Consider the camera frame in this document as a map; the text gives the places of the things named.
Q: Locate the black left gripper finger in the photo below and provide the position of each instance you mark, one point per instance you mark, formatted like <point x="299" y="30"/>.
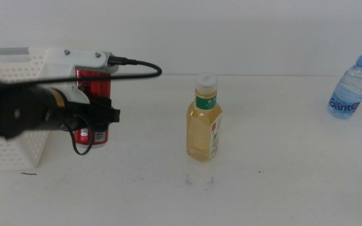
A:
<point x="112" y="115"/>

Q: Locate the red drink can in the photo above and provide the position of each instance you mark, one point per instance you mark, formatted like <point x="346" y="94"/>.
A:
<point x="100" y="88"/>

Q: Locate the yellow tea bottle white cap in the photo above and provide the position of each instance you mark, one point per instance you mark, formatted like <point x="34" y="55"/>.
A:
<point x="201" y="132"/>

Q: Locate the clear water bottle blue cap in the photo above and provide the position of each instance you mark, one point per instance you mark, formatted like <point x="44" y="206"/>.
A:
<point x="346" y="100"/>

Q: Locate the white perforated plastic basket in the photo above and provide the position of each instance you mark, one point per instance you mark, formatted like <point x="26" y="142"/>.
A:
<point x="11" y="150"/>

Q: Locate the small black thread scrap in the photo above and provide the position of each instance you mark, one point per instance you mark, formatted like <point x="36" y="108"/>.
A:
<point x="28" y="174"/>

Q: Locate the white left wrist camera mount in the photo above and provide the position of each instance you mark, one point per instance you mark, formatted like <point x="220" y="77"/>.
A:
<point x="74" y="58"/>

